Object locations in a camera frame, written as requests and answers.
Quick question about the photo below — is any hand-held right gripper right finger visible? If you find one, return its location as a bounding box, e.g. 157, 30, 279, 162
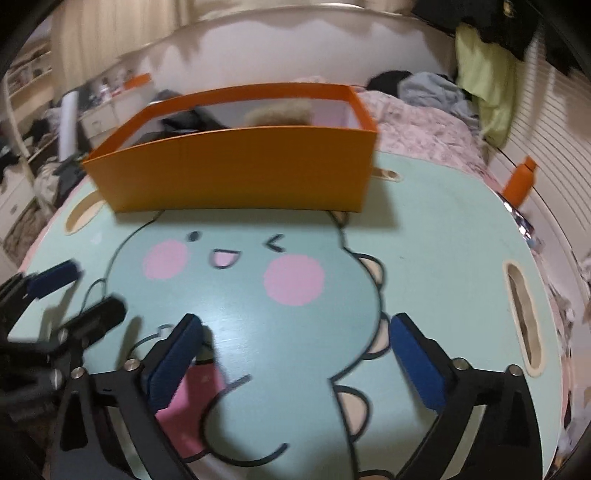
389, 313, 543, 480

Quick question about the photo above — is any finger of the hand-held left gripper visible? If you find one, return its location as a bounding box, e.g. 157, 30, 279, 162
55, 296, 127, 358
0, 259, 84, 333

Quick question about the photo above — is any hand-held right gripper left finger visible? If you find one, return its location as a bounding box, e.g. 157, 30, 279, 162
48, 313, 204, 480

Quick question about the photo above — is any large orange cardboard box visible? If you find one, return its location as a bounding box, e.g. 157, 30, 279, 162
82, 83, 379, 214

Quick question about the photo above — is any black plastic bag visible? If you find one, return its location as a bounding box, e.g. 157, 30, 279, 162
161, 105, 232, 134

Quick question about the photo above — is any fluffy beige plush toy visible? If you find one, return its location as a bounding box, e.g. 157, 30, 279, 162
242, 102, 311, 127

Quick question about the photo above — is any white rolled tube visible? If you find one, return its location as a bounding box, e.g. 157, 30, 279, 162
58, 91, 80, 162

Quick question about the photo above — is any white drawer cabinet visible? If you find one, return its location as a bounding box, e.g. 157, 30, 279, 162
78, 99, 127, 137

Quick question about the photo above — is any smartphone with lit screen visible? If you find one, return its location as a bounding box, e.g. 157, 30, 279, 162
503, 196, 536, 236

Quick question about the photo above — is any orange water bottle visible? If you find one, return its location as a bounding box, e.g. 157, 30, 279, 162
502, 156, 539, 206

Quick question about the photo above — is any pink floral blanket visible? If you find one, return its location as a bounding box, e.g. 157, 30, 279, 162
355, 76, 591, 462

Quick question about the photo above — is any beige curtain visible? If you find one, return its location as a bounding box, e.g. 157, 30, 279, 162
51, 0, 416, 88

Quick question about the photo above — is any grey crumpled clothing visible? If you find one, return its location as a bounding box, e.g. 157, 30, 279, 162
399, 73, 481, 134

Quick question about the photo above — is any black crumpled clothing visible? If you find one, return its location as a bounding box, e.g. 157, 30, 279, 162
367, 70, 413, 92

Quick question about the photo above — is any yellow-green hanging garment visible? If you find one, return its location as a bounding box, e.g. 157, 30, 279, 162
455, 23, 518, 146

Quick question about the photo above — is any black hanging jacket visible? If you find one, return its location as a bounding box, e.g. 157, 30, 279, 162
411, 0, 591, 77

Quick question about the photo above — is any white wall shelf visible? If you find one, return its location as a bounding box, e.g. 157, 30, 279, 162
0, 41, 54, 162

